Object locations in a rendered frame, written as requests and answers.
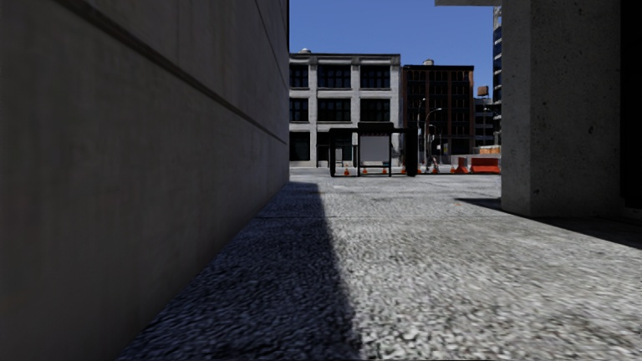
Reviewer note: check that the black bus shelter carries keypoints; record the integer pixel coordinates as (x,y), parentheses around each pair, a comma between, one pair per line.
(374,148)

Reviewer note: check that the pale stone building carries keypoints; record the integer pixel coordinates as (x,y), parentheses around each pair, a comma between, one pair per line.
(353,95)

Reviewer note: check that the grey street lamp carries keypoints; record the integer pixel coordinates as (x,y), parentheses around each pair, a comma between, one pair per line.
(427,135)

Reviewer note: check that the red brick building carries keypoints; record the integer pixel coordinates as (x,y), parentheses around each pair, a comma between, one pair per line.
(451,105)

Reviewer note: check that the orange road barrier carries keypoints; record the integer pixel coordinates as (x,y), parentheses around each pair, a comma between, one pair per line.
(485,165)

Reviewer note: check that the dark building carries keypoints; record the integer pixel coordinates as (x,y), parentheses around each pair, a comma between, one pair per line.
(483,120)

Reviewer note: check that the grey concrete building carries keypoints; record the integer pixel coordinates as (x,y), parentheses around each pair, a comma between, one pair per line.
(125,160)

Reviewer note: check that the glass tower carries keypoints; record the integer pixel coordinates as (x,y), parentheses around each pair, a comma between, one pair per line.
(497,60)

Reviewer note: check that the pale concrete building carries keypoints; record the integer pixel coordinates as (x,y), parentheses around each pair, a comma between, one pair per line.
(562,85)

